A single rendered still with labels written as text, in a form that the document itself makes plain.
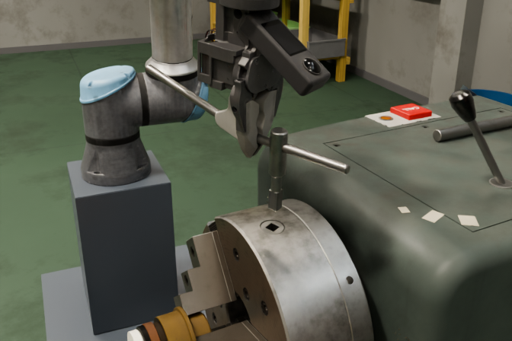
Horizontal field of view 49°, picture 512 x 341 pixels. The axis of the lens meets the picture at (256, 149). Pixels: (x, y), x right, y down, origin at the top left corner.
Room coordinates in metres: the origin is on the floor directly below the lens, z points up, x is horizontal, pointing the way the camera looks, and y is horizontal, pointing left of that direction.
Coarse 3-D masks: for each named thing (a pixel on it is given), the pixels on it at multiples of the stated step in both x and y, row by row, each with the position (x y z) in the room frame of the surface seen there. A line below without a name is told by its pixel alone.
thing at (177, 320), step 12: (180, 312) 0.64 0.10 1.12; (144, 324) 0.62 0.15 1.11; (156, 324) 0.62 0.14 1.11; (168, 324) 0.61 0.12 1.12; (180, 324) 0.62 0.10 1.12; (192, 324) 0.63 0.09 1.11; (204, 324) 0.63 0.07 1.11; (144, 336) 0.60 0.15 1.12; (156, 336) 0.60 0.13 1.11; (168, 336) 0.60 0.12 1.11; (180, 336) 0.60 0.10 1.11; (192, 336) 0.60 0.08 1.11
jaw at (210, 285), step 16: (192, 240) 0.71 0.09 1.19; (208, 240) 0.72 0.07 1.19; (192, 256) 0.72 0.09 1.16; (208, 256) 0.70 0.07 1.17; (224, 256) 0.71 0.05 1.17; (192, 272) 0.68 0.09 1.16; (208, 272) 0.69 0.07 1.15; (224, 272) 0.69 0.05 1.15; (192, 288) 0.66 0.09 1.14; (208, 288) 0.67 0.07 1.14; (224, 288) 0.68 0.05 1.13; (176, 304) 0.67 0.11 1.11; (192, 304) 0.65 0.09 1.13; (208, 304) 0.66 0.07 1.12
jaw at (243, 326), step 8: (224, 328) 0.63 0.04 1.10; (232, 328) 0.63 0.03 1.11; (240, 328) 0.62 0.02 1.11; (248, 328) 0.62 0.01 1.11; (200, 336) 0.61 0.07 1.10; (208, 336) 0.61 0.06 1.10; (216, 336) 0.61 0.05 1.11; (224, 336) 0.61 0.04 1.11; (232, 336) 0.61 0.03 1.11; (240, 336) 0.60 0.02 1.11; (248, 336) 0.60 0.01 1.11; (256, 336) 0.60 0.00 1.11
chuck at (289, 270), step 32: (224, 224) 0.71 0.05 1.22; (256, 224) 0.68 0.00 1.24; (288, 224) 0.68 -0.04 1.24; (256, 256) 0.62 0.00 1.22; (288, 256) 0.63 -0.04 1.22; (320, 256) 0.64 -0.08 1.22; (256, 288) 0.62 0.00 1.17; (288, 288) 0.59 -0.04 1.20; (320, 288) 0.60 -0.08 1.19; (224, 320) 0.72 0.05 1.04; (256, 320) 0.62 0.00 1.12; (288, 320) 0.56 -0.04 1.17; (320, 320) 0.57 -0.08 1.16
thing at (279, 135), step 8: (280, 128) 0.67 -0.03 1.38; (272, 136) 0.66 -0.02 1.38; (280, 136) 0.65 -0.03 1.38; (272, 144) 0.66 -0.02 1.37; (280, 144) 0.65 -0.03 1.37; (272, 152) 0.66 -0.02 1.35; (280, 152) 0.65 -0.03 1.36; (272, 160) 0.66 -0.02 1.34; (280, 160) 0.65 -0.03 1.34; (272, 168) 0.66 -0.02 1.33; (280, 168) 0.66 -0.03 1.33; (272, 176) 0.66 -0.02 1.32; (280, 176) 0.66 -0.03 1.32; (272, 184) 0.66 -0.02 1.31; (280, 184) 0.66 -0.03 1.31; (272, 192) 0.66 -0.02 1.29; (280, 192) 0.67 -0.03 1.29; (272, 200) 0.66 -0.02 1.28; (280, 200) 0.67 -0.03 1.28; (272, 208) 0.66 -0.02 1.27; (280, 208) 0.67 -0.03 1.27
